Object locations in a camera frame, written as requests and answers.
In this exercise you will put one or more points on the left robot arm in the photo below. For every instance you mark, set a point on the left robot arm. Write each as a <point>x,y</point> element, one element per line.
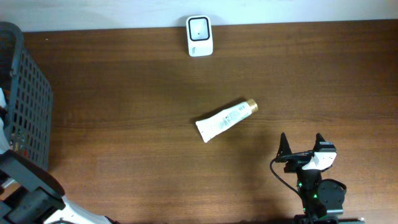
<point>39,198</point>

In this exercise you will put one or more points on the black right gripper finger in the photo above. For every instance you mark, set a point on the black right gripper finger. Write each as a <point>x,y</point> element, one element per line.
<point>318,142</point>
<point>284,148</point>

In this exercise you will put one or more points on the grey plastic mesh basket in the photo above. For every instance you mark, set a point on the grey plastic mesh basket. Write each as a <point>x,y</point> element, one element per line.
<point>28,96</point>

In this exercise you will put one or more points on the white tube with gold cap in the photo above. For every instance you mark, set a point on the white tube with gold cap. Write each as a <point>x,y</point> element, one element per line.
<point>225,119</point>

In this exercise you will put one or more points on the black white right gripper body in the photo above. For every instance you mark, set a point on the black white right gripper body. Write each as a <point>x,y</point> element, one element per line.
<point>296,162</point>

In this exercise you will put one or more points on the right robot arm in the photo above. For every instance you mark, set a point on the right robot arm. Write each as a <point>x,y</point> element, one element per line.
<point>322,199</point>

